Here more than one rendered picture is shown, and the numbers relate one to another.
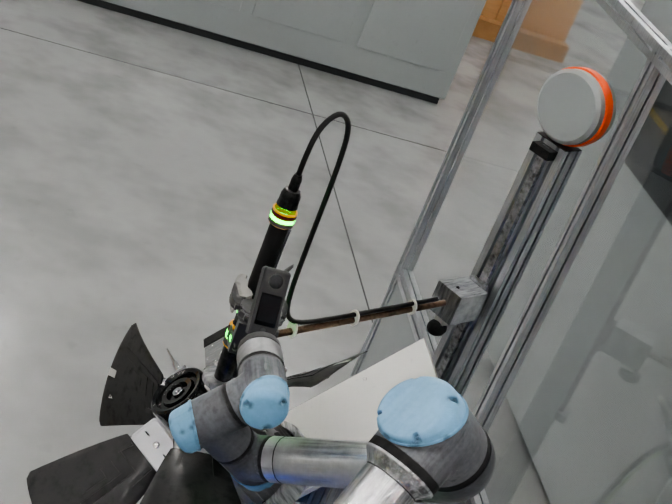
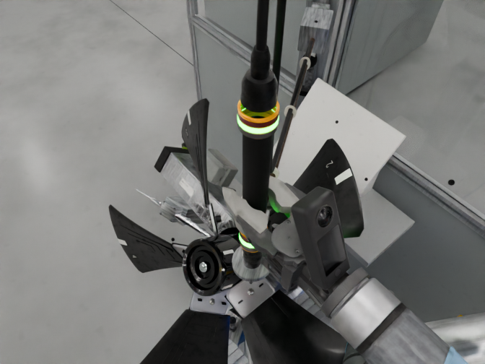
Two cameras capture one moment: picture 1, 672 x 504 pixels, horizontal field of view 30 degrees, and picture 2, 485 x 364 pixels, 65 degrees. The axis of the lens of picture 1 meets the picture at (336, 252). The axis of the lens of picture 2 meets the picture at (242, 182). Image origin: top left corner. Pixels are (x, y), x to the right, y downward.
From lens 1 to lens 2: 1.75 m
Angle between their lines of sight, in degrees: 31
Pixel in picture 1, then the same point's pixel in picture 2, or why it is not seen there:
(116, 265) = (39, 94)
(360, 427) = not seen: hidden behind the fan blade
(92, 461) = (177, 341)
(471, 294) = (328, 20)
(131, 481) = (214, 334)
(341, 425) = not seen: hidden behind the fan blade
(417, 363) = (331, 102)
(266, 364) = (414, 347)
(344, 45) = not seen: outside the picture
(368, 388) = (304, 140)
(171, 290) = (72, 88)
